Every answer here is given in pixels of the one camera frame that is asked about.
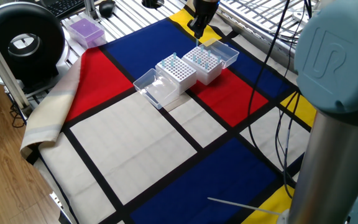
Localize silver metal mounting plate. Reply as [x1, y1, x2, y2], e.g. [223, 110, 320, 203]
[292, 7, 315, 27]

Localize thin black floor cable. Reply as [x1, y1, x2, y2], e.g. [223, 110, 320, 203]
[8, 101, 27, 129]

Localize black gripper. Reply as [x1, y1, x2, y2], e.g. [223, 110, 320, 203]
[187, 0, 221, 40]

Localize black round machine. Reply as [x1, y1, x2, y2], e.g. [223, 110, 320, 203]
[0, 1, 67, 88]

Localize black computer mouse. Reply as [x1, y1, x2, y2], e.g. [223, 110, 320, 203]
[99, 0, 117, 19]

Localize white pipette tip box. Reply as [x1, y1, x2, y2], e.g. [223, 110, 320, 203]
[132, 53, 198, 110]
[181, 37, 241, 86]

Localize black round object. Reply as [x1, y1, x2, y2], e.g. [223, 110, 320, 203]
[141, 0, 165, 9]

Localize aluminium profile frame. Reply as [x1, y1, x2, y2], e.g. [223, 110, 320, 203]
[0, 18, 33, 118]

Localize colour block tablecloth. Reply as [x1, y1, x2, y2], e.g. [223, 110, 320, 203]
[34, 6, 318, 224]

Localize black keyboard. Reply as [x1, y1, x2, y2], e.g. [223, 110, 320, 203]
[40, 0, 88, 18]

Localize clear box purple tip rack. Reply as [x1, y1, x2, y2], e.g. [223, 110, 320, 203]
[65, 15, 108, 50]

